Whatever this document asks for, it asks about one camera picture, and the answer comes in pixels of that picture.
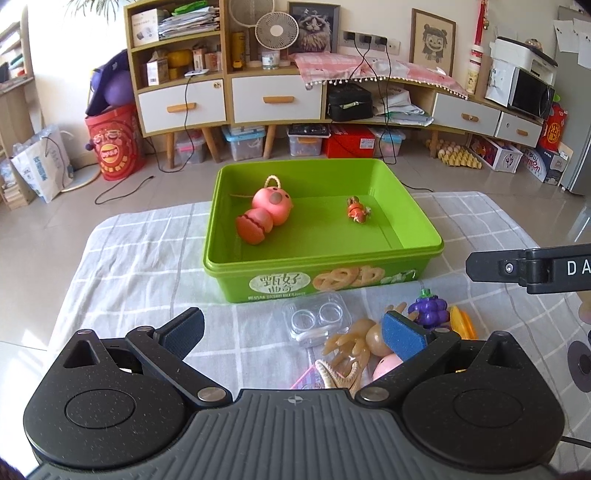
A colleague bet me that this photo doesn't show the purple toy grapes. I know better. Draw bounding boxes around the purple toy grapes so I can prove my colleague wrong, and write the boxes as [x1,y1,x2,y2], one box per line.
[408,288,450,329]

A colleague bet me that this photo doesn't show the yellow toy corn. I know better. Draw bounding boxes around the yellow toy corn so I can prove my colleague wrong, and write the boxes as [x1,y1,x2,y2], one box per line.
[449,306,478,340]

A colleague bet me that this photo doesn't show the small orange toy figure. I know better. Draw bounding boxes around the small orange toy figure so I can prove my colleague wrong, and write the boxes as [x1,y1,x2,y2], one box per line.
[346,196,370,224]

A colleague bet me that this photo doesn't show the pink pig squeeze toy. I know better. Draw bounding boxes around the pink pig squeeze toy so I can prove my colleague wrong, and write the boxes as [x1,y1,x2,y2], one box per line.
[235,175,294,245]

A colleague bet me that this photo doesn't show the beige rubber toy figure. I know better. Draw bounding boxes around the beige rubber toy figure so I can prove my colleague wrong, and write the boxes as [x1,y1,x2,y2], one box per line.
[315,318,403,396]

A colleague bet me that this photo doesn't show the grey checked tablecloth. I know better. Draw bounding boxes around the grey checked tablecloth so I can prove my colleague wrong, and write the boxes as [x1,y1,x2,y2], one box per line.
[50,192,590,439]

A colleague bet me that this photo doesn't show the clear contact lens case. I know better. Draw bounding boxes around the clear contact lens case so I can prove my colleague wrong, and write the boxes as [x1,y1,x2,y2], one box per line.
[280,292,353,348]

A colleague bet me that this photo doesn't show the yellow egg tray stack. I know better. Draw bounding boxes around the yellow egg tray stack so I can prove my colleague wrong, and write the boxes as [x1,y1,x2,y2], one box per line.
[436,141,483,170]

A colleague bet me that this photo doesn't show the green plastic cookie box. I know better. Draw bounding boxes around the green plastic cookie box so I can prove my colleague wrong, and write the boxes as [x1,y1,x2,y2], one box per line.
[204,158,444,303]

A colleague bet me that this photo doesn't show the red shoe box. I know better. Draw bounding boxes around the red shoe box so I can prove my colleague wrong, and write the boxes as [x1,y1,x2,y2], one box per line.
[322,124,376,159]

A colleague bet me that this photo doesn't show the red cartoon bucket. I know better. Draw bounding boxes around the red cartoon bucket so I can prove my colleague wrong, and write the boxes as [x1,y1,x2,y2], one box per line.
[85,103,144,181]

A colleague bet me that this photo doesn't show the white paper shopping bag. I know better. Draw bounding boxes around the white paper shopping bag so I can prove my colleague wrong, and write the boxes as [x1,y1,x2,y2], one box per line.
[11,125,73,204]

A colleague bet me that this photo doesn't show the clear storage bin blue lid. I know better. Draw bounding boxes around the clear storage bin blue lid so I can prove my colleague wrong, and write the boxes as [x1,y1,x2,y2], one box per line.
[221,125,266,161]

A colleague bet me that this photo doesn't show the black bag on shelf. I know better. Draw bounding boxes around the black bag on shelf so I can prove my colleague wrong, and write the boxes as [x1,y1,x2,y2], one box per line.
[327,82,374,122]

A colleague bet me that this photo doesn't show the framed cartoon girl drawing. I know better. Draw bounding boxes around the framed cartoon girl drawing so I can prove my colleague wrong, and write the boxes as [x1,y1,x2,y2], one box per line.
[409,8,456,76]

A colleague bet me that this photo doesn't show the purple plush toy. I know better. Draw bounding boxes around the purple plush toy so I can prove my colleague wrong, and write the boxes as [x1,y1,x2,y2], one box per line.
[85,49,134,116]

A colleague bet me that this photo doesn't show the wooden cabinet with white drawers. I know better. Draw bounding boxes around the wooden cabinet with white drawers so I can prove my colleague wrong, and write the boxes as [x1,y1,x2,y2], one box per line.
[124,1,542,156]

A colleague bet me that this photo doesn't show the wooden bookshelf at left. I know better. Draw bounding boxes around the wooden bookshelf at left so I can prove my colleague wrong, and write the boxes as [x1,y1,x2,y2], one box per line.
[1,6,36,211]

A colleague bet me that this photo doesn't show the pink checked cloth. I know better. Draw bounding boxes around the pink checked cloth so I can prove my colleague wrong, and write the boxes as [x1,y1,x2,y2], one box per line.
[290,52,469,100]

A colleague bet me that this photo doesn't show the framed cat picture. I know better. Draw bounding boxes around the framed cat picture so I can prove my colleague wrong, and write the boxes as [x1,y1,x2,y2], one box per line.
[288,2,341,54]

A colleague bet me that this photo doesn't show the small white desk fan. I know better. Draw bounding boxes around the small white desk fan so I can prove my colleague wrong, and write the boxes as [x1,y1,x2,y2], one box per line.
[254,11,300,70]

